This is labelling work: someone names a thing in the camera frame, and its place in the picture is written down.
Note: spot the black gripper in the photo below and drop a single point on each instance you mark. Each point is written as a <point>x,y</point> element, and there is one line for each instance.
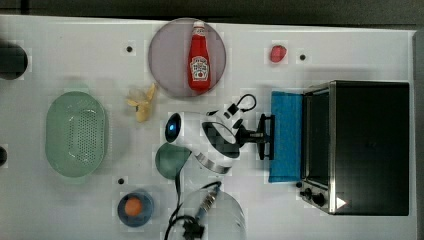
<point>243,135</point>

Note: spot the blue glass oven door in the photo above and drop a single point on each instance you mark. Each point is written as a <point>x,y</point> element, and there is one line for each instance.
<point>286,165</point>

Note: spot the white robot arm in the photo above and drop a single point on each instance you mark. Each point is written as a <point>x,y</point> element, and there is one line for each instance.
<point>214,141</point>

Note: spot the black steel toaster oven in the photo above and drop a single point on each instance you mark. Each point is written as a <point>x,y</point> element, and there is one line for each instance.
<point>356,148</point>

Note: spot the red ketchup bottle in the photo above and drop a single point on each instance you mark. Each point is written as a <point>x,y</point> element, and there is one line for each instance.
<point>198,65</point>

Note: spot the red strawberry toy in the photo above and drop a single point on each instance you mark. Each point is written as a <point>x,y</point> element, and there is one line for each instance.
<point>278,53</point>

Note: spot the peeled banana toy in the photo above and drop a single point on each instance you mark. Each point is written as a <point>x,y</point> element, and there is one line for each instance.
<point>142,102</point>

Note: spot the grey round plate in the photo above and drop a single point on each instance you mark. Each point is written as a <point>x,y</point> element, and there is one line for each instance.
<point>168,56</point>

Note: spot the blue small bowl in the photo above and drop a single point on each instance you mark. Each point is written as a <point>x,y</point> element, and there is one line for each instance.
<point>144,216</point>

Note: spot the orange egg toy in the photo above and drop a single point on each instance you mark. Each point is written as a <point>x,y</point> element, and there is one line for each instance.
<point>133,206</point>

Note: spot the green perforated basket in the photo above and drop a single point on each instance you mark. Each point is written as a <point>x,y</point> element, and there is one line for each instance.
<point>75,134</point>

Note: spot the black cylinder cup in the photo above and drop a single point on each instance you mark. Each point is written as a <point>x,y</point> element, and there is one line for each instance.
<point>13,61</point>

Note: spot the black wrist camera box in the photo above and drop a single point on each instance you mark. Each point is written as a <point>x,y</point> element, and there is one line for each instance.
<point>232,109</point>

